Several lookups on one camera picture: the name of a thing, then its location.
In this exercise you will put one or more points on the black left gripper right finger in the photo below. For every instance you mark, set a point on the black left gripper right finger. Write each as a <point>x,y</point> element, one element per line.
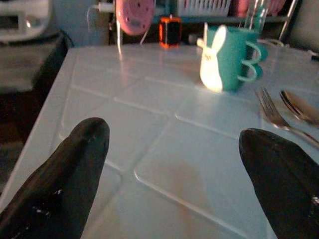
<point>281,174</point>

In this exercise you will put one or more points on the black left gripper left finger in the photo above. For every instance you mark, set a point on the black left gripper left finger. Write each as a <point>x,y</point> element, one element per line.
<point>62,179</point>

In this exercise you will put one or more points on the silver metal fork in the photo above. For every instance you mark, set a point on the silver metal fork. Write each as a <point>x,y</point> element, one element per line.
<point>274,112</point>

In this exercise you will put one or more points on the silver metal spoon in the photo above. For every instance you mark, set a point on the silver metal spoon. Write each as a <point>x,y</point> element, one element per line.
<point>296,104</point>

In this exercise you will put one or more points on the dark cabinet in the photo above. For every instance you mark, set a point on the dark cabinet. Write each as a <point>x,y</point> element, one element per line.
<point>30,64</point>

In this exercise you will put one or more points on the teal rabbit cup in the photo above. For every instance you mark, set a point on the teal rabbit cup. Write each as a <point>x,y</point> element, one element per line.
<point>230,58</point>

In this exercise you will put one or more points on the metal shelf rack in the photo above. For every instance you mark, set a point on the metal shelf rack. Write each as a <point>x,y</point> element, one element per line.
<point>284,20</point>

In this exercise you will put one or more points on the clear glass tumbler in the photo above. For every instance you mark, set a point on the clear glass tumbler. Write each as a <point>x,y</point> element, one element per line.
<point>255,13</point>

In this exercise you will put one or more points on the white appliance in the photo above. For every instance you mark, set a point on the white appliance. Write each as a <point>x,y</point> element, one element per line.
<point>23,18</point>

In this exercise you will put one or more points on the pink round fan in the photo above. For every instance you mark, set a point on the pink round fan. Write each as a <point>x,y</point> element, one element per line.
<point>135,15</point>

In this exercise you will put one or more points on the orange and black box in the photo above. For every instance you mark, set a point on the orange and black box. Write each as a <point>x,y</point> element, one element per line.
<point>170,32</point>

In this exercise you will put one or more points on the white plastic basket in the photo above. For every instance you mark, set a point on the white plastic basket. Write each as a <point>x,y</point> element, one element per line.
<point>203,6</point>

